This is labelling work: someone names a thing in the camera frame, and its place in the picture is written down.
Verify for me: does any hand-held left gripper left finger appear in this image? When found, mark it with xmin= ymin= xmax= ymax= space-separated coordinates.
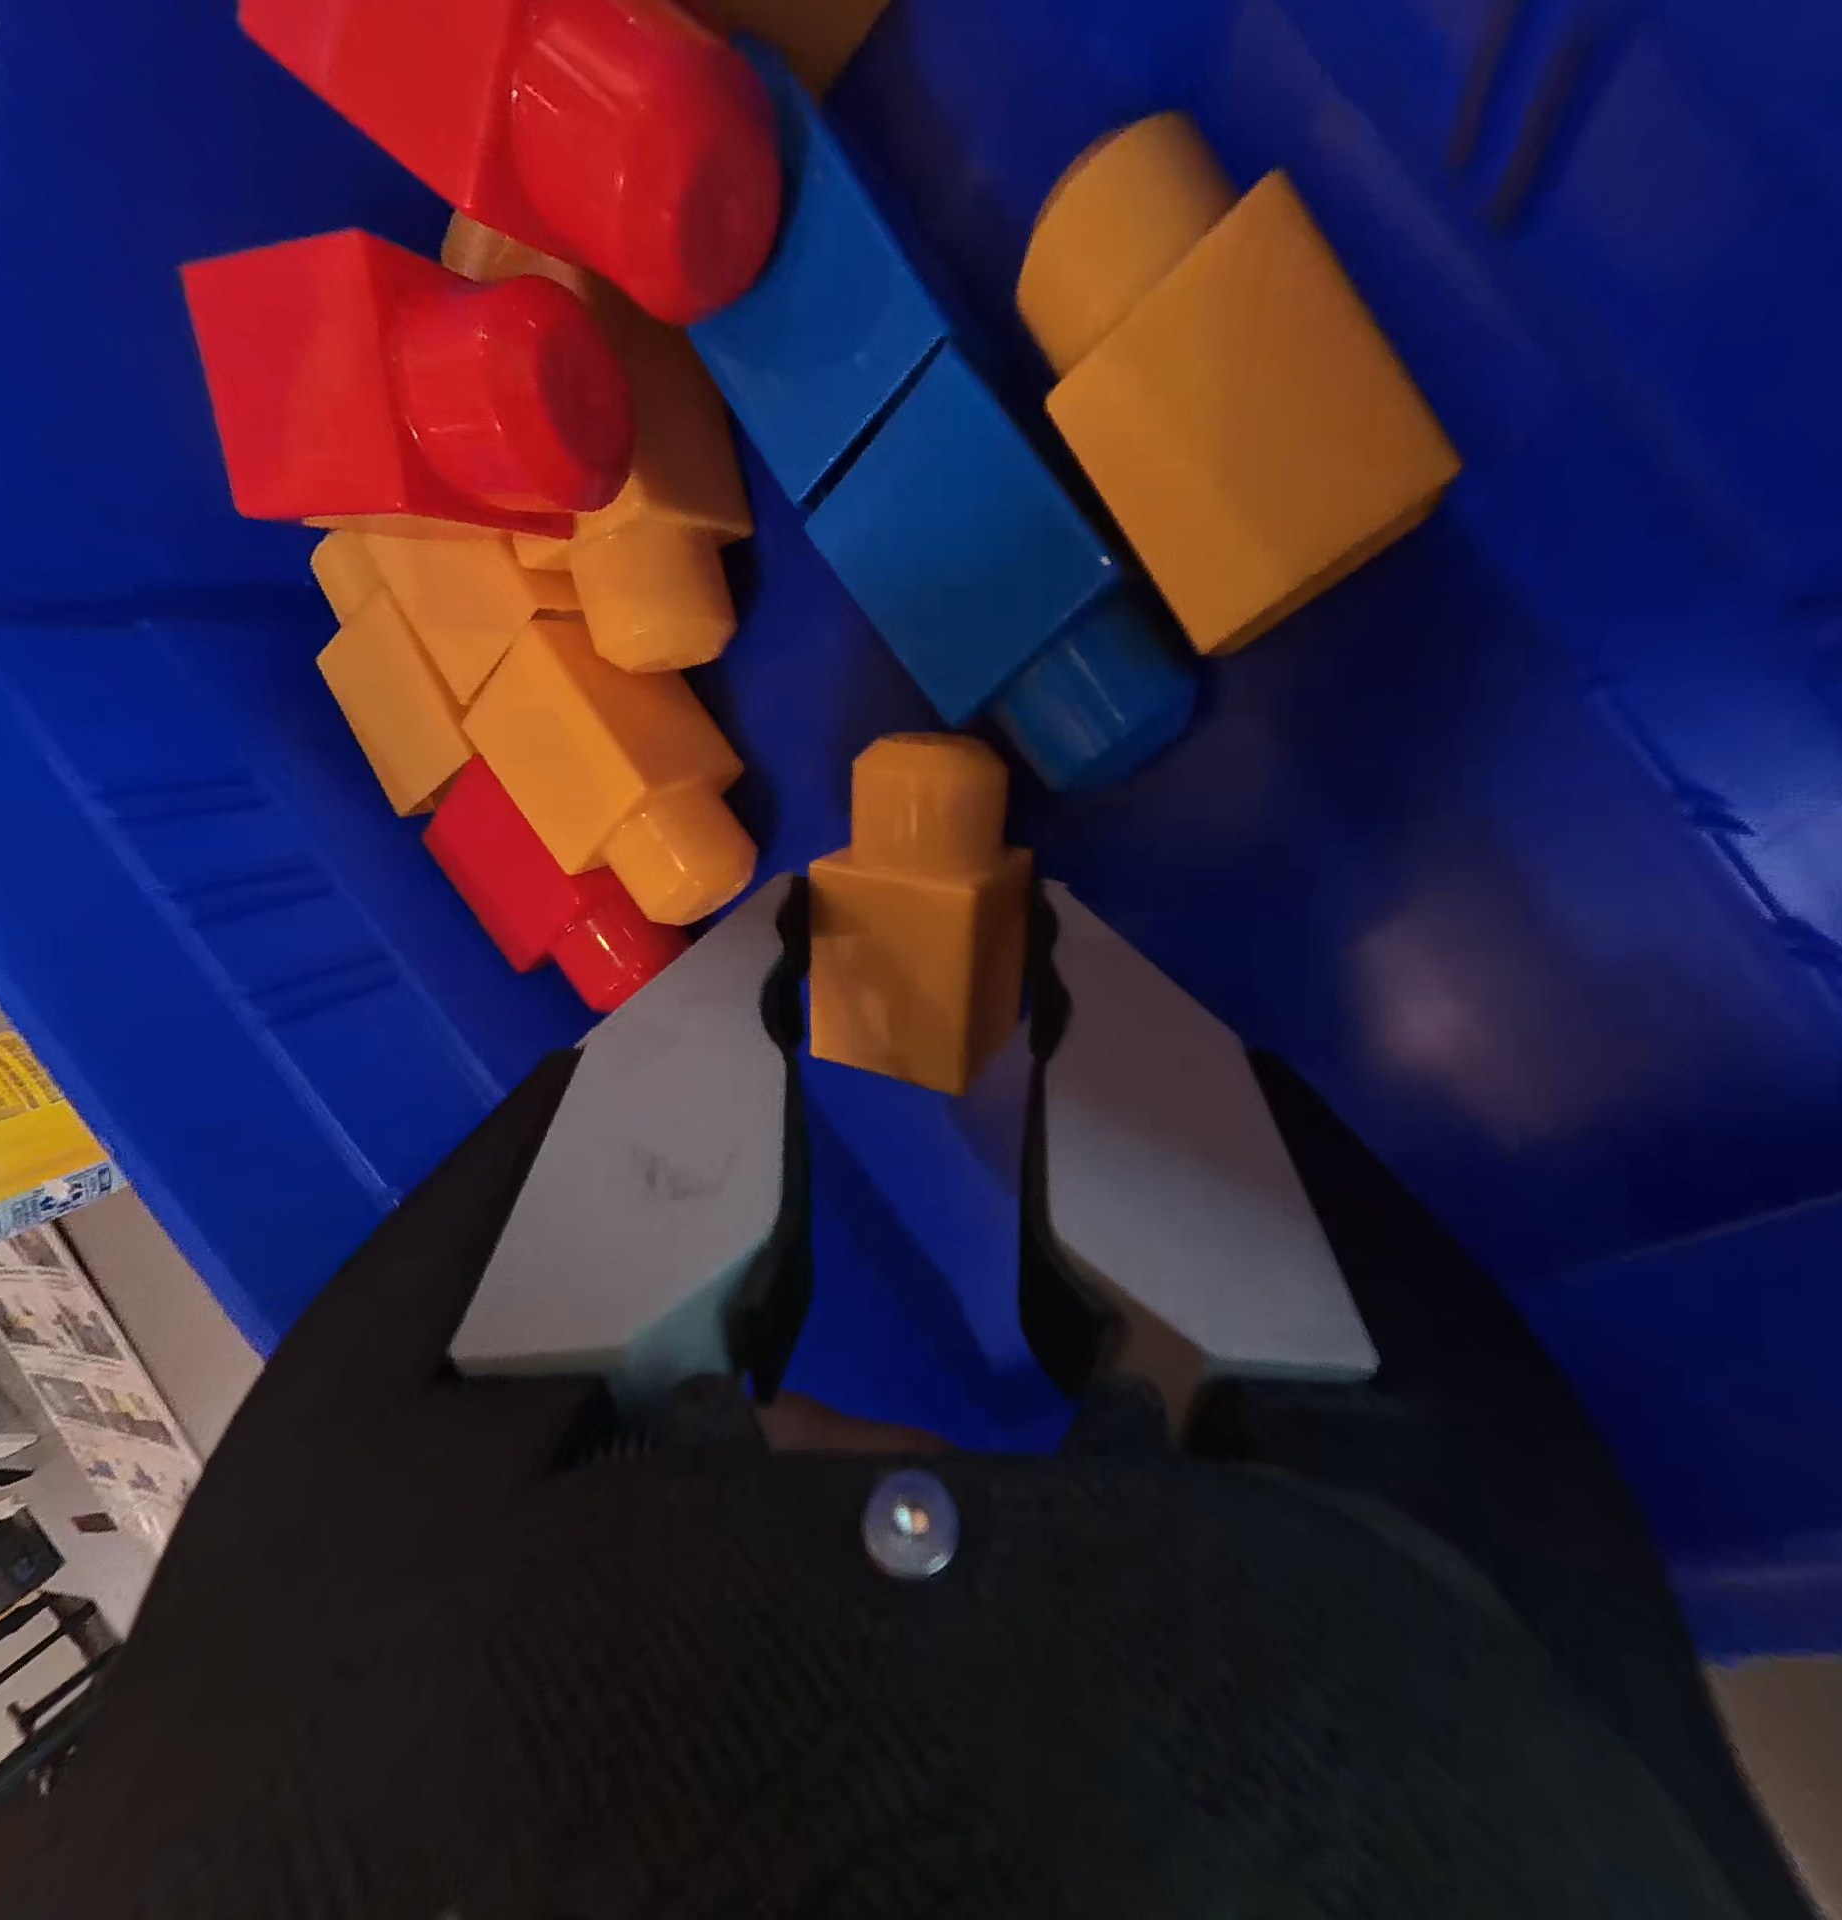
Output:
xmin=448 ymin=875 xmax=813 ymax=1397

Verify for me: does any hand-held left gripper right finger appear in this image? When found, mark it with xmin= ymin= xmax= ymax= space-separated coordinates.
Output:
xmin=1018 ymin=881 xmax=1381 ymax=1412

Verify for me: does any yellow mega block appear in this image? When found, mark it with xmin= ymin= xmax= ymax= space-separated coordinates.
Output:
xmin=804 ymin=732 xmax=1039 ymax=1100

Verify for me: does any blue plastic bin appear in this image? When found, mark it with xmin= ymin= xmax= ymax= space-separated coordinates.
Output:
xmin=0 ymin=0 xmax=1842 ymax=1668

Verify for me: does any pile of mixed mega blocks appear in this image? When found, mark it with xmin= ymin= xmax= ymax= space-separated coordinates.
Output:
xmin=178 ymin=0 xmax=1465 ymax=1015

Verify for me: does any blue white wipes canister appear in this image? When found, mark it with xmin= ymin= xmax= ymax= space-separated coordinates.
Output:
xmin=0 ymin=1036 xmax=123 ymax=1261

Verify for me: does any pile of printed papers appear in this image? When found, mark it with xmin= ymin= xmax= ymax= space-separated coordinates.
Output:
xmin=0 ymin=1215 xmax=211 ymax=1802

